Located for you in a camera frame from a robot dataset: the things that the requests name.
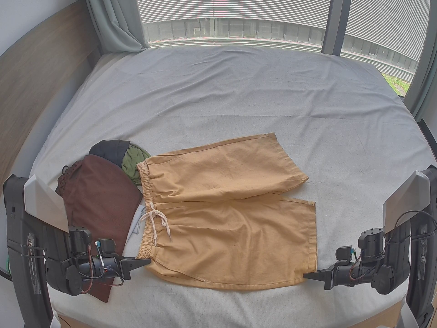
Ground black garment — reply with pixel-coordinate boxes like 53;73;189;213
89;139;132;169

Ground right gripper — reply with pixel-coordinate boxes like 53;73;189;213
324;264;363;290

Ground dark brown shorts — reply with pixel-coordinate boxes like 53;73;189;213
56;155;146;303

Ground bed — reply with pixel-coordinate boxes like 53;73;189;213
0;0;431;328

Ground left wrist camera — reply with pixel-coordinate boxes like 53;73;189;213
95;239;117;257

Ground pale grey garment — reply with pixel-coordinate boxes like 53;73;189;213
122;204;147;261

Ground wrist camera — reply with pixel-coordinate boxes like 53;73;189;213
335;246;354;264
95;239;117;257

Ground tan shorts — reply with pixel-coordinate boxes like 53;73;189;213
136;132;319;292

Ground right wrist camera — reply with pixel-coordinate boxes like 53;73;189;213
335;246;354;264

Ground window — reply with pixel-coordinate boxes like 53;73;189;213
131;0;437;124

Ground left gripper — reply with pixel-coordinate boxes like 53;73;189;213
91;256;132;281

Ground green garment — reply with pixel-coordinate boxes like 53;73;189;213
121;143;153;187

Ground grey-green curtain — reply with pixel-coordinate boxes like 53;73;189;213
81;0;151;56

